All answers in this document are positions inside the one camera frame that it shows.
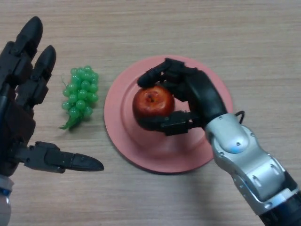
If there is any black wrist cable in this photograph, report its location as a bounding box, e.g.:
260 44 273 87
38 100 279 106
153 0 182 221
235 110 245 124

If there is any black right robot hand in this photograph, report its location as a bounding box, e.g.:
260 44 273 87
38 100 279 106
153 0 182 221
137 57 228 137

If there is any green grape bunch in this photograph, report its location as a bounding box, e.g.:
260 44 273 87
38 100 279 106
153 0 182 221
58 65 99 130

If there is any red apple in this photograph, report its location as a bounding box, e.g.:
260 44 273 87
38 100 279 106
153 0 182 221
132 84 176 121

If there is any pink round plate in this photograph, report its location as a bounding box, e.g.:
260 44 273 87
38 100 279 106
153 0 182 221
104 55 235 175

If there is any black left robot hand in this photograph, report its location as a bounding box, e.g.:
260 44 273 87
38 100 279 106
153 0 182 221
0 16 105 177

